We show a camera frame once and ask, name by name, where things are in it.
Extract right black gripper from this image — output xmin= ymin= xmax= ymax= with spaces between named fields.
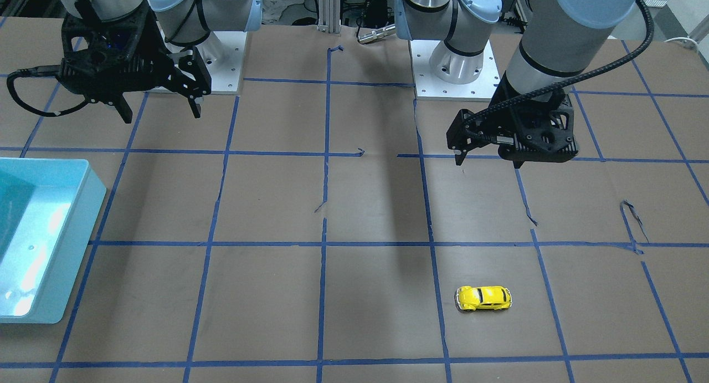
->
xmin=59 ymin=9 xmax=211 ymax=124

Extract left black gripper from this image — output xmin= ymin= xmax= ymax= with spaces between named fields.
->
xmin=446 ymin=89 xmax=578 ymax=168

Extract yellow beetle toy car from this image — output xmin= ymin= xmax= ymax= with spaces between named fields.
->
xmin=454 ymin=285 xmax=512 ymax=312

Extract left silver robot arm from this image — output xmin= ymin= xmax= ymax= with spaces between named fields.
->
xmin=393 ymin=0 xmax=654 ymax=168

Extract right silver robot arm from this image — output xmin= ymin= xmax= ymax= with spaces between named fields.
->
xmin=54 ymin=0 xmax=263 ymax=124

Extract silver cylindrical tool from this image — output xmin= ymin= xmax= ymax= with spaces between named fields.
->
xmin=356 ymin=24 xmax=397 ymax=45

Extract black power adapter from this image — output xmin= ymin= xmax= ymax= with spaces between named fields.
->
xmin=362 ymin=0 xmax=388 ymax=28

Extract light blue plastic bin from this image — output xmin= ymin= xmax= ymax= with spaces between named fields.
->
xmin=1 ymin=157 xmax=106 ymax=323

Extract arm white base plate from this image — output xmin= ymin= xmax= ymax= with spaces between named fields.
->
xmin=166 ymin=31 xmax=248 ymax=95
xmin=410 ymin=40 xmax=501 ymax=102

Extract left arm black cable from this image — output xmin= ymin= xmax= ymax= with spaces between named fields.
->
xmin=464 ymin=0 xmax=655 ymax=142

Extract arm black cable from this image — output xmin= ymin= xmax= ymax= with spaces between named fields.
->
xmin=7 ymin=65 xmax=92 ymax=118
xmin=464 ymin=0 xmax=655 ymax=142

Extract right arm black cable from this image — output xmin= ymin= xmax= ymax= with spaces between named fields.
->
xmin=7 ymin=65 xmax=92 ymax=118

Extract tangled black background cables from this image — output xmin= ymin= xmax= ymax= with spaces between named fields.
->
xmin=339 ymin=0 xmax=405 ymax=32

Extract aluminium frame post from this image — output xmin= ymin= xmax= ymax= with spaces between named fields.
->
xmin=316 ymin=0 xmax=342 ymax=36

